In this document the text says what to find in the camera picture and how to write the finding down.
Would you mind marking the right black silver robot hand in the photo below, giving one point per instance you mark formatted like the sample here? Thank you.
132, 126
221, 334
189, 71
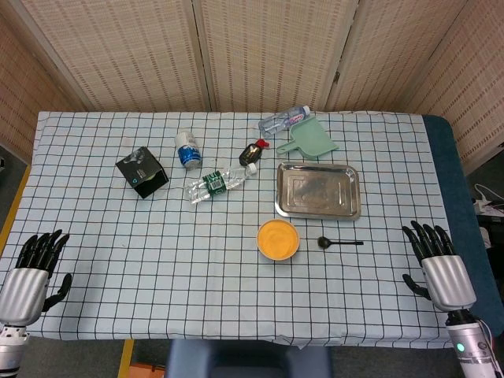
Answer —
449, 279

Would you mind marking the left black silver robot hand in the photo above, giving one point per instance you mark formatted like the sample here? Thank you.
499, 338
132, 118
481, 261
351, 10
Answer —
23, 291

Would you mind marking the black spoon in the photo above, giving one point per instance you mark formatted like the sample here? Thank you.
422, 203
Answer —
323, 243

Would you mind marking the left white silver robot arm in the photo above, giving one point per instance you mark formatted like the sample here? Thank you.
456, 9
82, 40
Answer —
10, 346

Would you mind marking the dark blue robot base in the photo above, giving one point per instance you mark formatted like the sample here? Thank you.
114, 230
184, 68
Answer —
236, 362

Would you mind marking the stainless steel tray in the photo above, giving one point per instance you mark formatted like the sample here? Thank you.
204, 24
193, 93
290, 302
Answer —
319, 191

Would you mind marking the white bowl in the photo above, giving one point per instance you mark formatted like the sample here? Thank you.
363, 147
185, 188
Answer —
278, 260

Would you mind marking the blue checked tablecloth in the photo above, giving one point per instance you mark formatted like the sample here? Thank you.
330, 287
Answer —
157, 256

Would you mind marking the orange object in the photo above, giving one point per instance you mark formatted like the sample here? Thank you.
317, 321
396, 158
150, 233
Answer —
145, 372

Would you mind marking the black cardboard box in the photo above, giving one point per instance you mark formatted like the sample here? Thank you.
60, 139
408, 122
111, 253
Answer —
138, 165

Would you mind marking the green plastic dustpan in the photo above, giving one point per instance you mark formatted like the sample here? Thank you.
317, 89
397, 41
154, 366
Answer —
313, 139

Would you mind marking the small white blue bottle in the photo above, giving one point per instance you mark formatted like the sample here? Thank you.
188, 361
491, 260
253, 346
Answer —
188, 151

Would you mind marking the clear bottle green label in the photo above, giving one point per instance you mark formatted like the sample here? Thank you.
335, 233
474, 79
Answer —
214, 183

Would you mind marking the clear bottle pink label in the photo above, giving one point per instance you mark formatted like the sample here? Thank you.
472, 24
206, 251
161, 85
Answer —
275, 123

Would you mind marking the small black bottle red cap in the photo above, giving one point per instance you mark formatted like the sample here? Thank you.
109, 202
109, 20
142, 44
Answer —
250, 153

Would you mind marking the woven folding screen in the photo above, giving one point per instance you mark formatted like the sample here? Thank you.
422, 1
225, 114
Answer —
256, 51

